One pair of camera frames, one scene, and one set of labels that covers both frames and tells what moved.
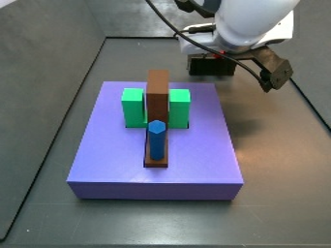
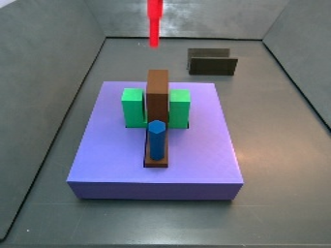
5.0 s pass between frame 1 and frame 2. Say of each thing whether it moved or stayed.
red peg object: moved
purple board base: stayed
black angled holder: stayed
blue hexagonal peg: stayed
